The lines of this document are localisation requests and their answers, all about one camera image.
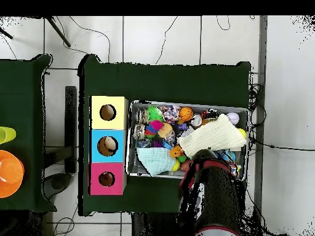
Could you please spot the black round floor base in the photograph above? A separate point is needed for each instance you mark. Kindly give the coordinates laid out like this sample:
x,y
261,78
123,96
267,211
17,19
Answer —
x,y
57,183

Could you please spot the green spiky rubber ball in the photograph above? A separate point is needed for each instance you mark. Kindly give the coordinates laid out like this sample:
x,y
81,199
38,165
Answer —
x,y
154,114

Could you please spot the white toy baseball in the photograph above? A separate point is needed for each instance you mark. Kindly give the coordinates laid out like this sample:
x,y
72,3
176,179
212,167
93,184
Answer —
x,y
233,118

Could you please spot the cream knitted cloth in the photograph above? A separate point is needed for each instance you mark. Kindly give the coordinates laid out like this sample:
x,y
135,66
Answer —
x,y
211,137

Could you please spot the orange plastic bowl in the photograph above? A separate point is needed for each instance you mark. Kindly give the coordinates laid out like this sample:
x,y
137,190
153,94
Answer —
x,y
9,174

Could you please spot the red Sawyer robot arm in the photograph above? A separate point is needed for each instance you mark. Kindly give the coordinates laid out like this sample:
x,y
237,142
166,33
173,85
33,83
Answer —
x,y
219,191

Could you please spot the black tripod leg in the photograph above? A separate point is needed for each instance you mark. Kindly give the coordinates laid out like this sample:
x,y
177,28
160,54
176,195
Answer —
x,y
59,33
6,34

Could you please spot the pink spiky rubber ball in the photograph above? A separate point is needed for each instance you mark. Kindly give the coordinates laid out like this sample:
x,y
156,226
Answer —
x,y
156,125

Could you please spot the black upright panel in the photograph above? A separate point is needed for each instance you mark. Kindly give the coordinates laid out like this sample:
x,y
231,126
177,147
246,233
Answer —
x,y
70,123

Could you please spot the dark green side table cloth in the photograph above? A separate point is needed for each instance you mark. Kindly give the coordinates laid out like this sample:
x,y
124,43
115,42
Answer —
x,y
19,98

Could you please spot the light blue waffle cloth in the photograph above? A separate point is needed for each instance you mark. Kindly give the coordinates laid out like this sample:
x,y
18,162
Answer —
x,y
156,159

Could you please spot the yellow-green plastic cup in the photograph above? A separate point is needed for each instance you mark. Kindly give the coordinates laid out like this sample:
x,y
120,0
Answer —
x,y
7,134

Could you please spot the wooden box with three holes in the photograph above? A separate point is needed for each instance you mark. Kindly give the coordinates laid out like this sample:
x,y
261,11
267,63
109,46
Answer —
x,y
108,152

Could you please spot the white cloth with coloured spots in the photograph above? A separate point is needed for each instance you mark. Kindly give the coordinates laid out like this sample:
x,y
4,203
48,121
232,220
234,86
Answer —
x,y
236,169

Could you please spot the orange toy basketball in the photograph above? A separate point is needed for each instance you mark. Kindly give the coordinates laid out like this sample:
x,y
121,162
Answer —
x,y
186,114

